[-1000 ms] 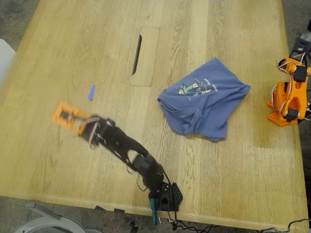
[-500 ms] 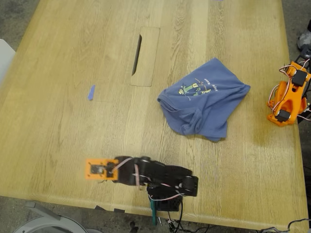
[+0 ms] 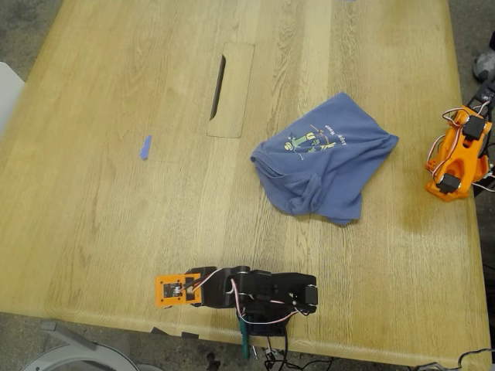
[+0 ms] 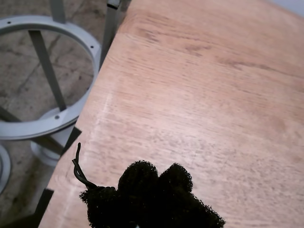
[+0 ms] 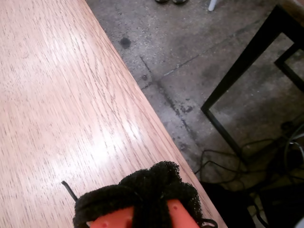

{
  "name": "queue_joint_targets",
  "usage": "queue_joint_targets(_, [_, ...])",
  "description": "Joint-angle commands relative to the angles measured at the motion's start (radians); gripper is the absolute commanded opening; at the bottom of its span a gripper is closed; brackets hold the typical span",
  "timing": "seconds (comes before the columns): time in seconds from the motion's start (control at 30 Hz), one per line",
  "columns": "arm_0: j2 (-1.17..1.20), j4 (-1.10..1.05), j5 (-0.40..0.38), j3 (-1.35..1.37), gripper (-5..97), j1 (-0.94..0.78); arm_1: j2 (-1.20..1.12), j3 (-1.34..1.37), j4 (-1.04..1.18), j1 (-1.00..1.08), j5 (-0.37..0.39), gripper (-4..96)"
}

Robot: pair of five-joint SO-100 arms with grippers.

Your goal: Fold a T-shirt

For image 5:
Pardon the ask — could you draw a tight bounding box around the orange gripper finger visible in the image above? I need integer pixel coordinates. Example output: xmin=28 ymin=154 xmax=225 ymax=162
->
xmin=73 ymin=169 xmax=154 ymax=228
xmin=134 ymin=161 xmax=203 ymax=228

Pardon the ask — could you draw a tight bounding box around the black zip tie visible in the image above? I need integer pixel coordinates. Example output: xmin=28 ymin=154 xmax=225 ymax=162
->
xmin=61 ymin=180 xmax=78 ymax=201
xmin=201 ymin=217 xmax=219 ymax=228

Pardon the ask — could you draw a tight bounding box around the wooden black-framed side table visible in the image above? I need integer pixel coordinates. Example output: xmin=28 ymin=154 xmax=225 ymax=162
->
xmin=200 ymin=0 xmax=304 ymax=167

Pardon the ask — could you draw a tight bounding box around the white chair leg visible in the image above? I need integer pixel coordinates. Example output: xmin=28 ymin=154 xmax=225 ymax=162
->
xmin=208 ymin=0 xmax=223 ymax=12

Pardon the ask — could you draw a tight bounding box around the thin black floor cable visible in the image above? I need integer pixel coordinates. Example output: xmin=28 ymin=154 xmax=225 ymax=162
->
xmin=194 ymin=137 xmax=285 ymax=188

